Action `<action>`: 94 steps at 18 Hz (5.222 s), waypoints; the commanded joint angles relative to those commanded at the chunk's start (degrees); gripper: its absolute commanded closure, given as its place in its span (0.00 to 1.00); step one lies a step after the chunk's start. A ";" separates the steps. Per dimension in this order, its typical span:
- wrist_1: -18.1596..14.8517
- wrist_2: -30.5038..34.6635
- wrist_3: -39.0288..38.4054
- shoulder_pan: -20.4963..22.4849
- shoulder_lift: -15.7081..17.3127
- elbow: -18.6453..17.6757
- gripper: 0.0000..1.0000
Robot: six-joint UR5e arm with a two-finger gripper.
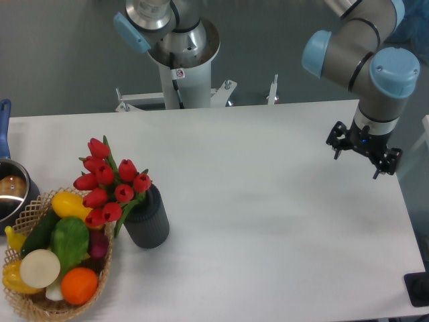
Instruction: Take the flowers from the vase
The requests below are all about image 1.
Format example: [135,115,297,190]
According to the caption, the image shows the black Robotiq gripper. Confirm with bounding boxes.
[326,121,402,179]

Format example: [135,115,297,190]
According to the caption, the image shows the red tulip bouquet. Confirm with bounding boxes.
[73,137,152,236]

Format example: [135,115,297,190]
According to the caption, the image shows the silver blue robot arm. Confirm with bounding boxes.
[113,1,420,174]

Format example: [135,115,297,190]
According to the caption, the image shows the dark grey ribbed vase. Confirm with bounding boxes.
[124,184,170,249]

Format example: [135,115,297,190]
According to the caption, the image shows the blue plastic bag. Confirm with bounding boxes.
[386,0,428,65]

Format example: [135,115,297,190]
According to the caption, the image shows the black device at table edge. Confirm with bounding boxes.
[404,272,428,307]

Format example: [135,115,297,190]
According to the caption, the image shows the purple red onion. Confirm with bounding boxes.
[88,231,109,258]

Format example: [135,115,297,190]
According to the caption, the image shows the yellow squash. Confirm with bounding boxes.
[51,191,105,230]

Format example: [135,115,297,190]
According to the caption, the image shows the green lettuce leaf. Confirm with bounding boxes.
[50,217,89,278]

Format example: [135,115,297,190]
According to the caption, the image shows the orange fruit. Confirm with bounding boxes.
[61,267,98,305]

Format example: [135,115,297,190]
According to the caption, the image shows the dark green cucumber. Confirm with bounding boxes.
[20,208,60,258]

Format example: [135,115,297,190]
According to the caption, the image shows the yellow banana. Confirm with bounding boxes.
[4,226,27,253]

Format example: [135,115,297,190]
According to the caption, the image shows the yellow bell pepper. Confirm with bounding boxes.
[2,260,43,294]

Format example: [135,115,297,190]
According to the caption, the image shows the white frame at right edge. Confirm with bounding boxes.
[397,115,428,179]

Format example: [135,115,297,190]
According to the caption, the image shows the blue handled saucepan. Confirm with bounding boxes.
[1,99,40,236]

